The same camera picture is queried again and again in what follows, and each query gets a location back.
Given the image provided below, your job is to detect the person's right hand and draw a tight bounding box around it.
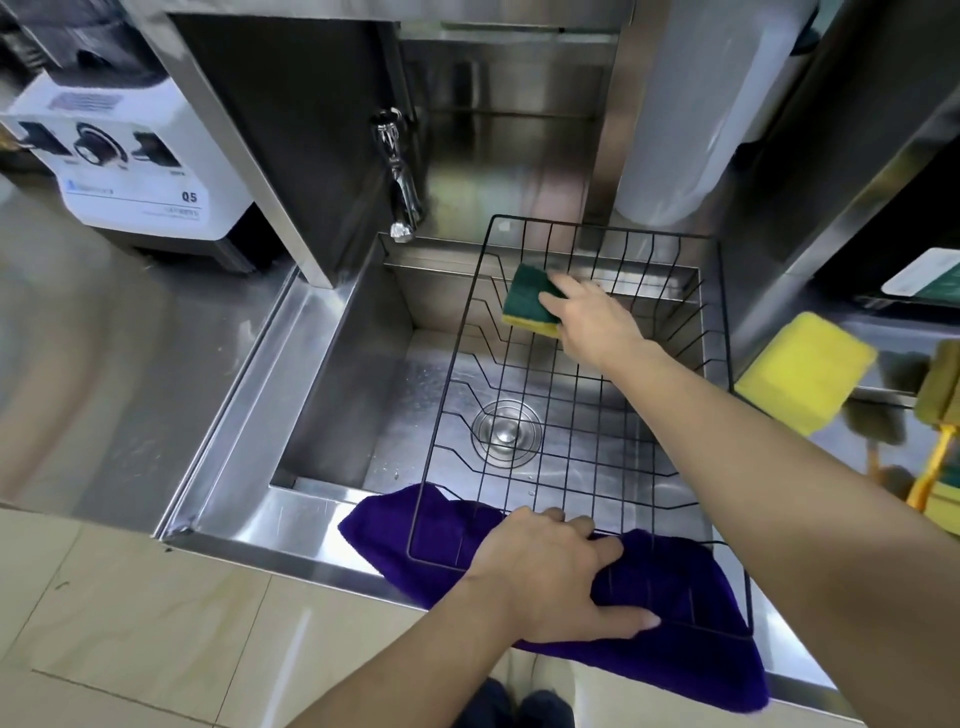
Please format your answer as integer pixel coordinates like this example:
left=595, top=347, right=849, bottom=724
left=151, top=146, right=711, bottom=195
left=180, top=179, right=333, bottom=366
left=537, top=270, right=651, bottom=377

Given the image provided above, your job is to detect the person's left hand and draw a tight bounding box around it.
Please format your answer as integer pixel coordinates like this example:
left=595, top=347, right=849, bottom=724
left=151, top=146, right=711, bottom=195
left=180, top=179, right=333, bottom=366
left=463, top=506, right=663, bottom=646

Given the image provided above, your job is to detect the green and yellow scouring sponge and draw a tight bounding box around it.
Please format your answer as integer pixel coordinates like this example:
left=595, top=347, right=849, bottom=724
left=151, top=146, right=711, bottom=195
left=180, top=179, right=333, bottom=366
left=501, top=262, right=571, bottom=340

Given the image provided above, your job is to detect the black wire dish rack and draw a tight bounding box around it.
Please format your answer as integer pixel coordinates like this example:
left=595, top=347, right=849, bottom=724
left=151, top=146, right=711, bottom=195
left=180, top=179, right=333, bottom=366
left=406, top=213, right=755, bottom=643

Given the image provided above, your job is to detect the person's left forearm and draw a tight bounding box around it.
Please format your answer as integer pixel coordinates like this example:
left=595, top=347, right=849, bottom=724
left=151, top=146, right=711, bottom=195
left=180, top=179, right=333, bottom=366
left=285, top=570, right=526, bottom=728

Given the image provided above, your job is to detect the person's right forearm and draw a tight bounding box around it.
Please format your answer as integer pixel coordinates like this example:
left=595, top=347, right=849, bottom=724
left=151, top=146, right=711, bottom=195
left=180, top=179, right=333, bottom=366
left=600, top=341, right=960, bottom=728

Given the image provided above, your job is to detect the purple cloth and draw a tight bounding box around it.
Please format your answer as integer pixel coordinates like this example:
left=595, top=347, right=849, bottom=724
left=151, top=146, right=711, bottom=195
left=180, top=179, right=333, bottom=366
left=337, top=483, right=772, bottom=714

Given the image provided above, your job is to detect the person's dark right shoe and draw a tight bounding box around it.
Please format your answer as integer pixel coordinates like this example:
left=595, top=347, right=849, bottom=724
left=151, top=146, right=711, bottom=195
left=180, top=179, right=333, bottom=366
left=519, top=688, right=577, bottom=728

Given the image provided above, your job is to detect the person's dark shoe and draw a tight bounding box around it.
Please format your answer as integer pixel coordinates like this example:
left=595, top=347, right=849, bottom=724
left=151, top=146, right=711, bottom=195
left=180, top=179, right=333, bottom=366
left=453, top=677, right=519, bottom=728
left=519, top=688, right=577, bottom=728

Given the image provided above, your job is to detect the round metal sink drain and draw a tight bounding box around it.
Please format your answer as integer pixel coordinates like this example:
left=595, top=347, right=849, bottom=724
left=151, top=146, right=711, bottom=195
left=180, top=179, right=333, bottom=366
left=471, top=399, right=545, bottom=471

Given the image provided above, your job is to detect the person's dark left shoe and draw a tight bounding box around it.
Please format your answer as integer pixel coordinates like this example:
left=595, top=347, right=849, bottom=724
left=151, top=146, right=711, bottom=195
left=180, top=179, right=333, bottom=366
left=453, top=677, right=519, bottom=728

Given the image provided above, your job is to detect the chrome faucet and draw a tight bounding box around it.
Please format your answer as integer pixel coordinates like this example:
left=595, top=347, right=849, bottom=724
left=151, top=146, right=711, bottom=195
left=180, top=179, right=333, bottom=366
left=369, top=108, right=426, bottom=245

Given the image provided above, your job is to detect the stainless steel sink basin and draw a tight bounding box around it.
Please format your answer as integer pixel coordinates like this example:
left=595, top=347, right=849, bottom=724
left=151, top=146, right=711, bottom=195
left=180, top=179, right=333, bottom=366
left=159, top=231, right=845, bottom=710

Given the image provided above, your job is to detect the white plastic film roll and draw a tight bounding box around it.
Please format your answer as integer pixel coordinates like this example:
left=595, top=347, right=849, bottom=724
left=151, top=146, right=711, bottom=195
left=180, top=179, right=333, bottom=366
left=611, top=0, right=820, bottom=231

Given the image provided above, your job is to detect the large yellow sponge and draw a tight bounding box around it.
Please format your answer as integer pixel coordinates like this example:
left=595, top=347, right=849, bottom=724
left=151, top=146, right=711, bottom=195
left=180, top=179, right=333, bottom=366
left=733, top=311, right=879, bottom=438

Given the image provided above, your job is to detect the green and white box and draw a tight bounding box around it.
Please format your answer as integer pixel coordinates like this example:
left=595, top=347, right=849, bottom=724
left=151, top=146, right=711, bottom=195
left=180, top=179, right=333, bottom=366
left=880, top=247, right=960, bottom=309

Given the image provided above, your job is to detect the white blender base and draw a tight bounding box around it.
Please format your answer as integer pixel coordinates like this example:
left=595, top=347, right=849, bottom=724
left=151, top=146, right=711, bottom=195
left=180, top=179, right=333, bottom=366
left=0, top=73, right=261, bottom=276

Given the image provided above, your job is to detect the dark blender jar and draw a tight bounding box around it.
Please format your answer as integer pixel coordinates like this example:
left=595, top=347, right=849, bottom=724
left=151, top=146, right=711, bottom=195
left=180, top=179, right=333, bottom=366
left=0, top=0, right=168, bottom=93

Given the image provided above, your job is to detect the yellow handled sponge brush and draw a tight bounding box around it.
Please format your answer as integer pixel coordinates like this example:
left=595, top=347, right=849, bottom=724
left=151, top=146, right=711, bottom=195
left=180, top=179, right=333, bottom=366
left=905, top=337, right=960, bottom=516

